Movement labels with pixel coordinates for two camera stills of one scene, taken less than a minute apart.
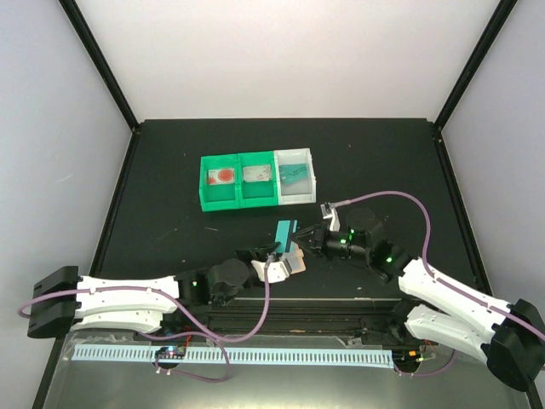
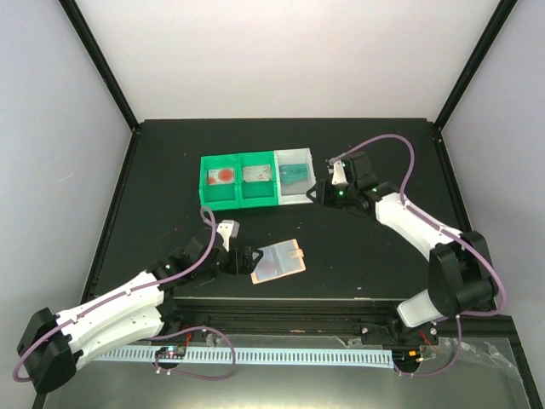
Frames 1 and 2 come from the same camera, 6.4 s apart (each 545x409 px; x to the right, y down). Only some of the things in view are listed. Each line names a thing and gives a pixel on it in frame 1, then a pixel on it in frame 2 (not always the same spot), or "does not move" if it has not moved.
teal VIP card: [282, 233] → [293, 173]
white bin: [295, 177] does not move
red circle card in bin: [220, 176] does not move
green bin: [219, 197] does not move
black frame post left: [79, 21] does not move
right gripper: [320, 242] → [323, 195]
